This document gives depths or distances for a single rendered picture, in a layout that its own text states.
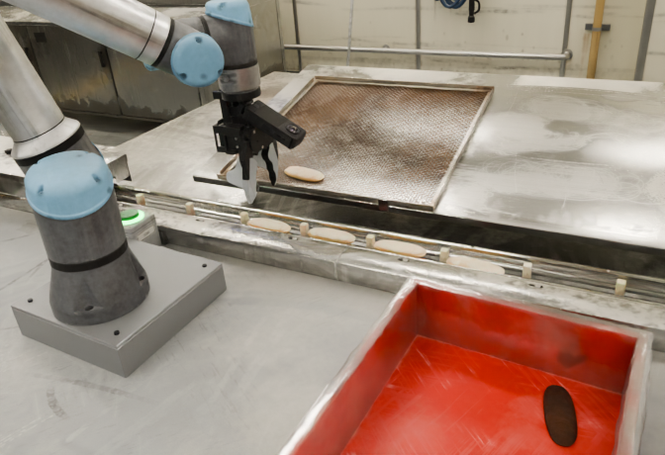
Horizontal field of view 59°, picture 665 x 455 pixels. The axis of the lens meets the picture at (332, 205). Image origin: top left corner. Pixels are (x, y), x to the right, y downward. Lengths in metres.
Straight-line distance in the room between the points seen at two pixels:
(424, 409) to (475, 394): 0.07
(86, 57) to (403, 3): 2.38
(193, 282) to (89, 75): 3.64
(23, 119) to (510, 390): 0.81
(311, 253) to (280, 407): 0.32
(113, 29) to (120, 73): 3.47
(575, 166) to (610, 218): 0.17
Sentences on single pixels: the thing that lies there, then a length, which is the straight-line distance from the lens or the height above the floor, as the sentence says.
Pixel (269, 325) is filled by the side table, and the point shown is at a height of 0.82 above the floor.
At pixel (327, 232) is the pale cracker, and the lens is 1.13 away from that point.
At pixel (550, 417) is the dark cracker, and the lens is 0.83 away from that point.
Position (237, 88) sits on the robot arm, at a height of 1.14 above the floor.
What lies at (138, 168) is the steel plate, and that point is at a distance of 1.68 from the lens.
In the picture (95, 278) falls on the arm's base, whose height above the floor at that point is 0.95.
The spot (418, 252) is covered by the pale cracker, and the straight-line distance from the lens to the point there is 1.07.
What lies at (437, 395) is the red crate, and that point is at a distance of 0.85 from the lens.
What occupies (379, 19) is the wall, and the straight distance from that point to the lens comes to 5.01.
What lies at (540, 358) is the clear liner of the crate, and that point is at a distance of 0.88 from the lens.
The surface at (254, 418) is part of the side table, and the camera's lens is 0.84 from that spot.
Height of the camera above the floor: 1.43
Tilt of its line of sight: 27 degrees down
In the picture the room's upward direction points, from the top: 5 degrees counter-clockwise
